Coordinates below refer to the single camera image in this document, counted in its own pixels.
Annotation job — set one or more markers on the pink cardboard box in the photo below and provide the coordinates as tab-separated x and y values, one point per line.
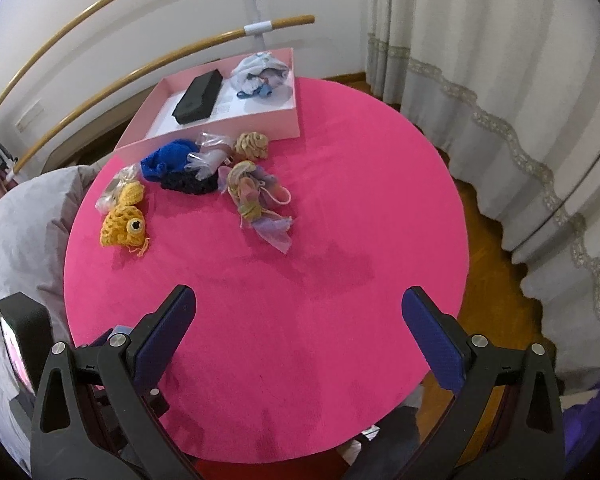
153	124

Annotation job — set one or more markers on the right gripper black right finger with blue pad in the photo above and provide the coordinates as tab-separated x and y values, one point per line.
504	420

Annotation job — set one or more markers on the blue crochet item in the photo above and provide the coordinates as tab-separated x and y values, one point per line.
170	157

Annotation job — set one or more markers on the white lace-trimmed curtain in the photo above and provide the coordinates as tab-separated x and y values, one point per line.
510	91

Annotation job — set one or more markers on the purple cloth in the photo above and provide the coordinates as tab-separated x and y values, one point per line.
581	428

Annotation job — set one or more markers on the upper wooden ballet bar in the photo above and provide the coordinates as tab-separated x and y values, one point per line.
48	44

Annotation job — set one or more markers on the pastel multicolour yarn bundle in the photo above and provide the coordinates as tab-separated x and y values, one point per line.
258	198

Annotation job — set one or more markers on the clear plastic pouch with cord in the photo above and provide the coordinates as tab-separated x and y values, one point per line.
213	149

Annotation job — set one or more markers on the yellow crochet fish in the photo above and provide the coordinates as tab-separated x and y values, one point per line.
124	224

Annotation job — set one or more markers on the plastic bag with beige yarn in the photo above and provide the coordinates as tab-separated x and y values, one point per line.
114	187

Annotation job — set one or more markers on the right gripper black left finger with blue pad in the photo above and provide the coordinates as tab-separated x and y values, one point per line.
97	410

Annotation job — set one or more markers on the white bar stand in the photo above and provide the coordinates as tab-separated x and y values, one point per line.
257	16

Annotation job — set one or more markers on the dark navy crochet item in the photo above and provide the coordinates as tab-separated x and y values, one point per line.
186	182

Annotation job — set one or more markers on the black rectangular case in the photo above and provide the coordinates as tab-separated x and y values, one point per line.
199	98

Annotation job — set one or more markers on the pink round table cover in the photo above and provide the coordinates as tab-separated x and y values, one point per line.
290	353

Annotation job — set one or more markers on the beige stocking bundle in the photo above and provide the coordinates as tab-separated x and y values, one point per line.
252	145

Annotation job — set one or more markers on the grey cushion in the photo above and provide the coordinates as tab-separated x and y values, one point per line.
36	218

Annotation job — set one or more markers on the light blue printed cloth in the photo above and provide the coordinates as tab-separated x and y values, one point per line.
258	75

